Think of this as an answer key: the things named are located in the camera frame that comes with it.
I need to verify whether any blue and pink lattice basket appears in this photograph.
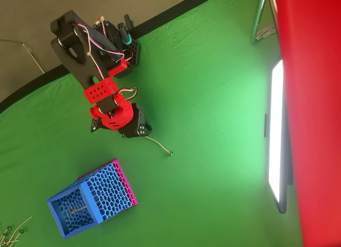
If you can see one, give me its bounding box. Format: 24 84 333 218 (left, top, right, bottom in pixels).
45 158 139 239

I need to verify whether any green cloth with black border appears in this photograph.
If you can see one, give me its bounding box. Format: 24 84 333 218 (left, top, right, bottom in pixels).
0 0 303 247

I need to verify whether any thin grey metal rod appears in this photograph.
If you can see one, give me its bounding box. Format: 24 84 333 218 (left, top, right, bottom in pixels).
0 38 46 75

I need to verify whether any bright white light panel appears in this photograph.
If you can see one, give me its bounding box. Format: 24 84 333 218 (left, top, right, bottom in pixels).
264 59 289 214

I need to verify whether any blurry red panel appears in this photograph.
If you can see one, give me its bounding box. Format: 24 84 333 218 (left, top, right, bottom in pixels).
271 0 341 247

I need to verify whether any white and red wrist wire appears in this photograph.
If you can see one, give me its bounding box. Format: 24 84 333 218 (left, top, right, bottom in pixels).
116 87 138 101

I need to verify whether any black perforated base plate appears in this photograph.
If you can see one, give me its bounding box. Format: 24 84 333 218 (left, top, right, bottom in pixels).
124 38 141 66

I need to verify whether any black clamp with teal ring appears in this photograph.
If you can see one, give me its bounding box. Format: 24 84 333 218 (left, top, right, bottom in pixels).
117 14 133 45

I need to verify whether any white and red arm wire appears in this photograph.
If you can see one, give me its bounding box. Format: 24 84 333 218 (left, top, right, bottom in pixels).
73 22 125 79

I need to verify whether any shiny metal stand frame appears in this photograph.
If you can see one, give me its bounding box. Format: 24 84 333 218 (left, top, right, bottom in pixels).
249 0 278 45

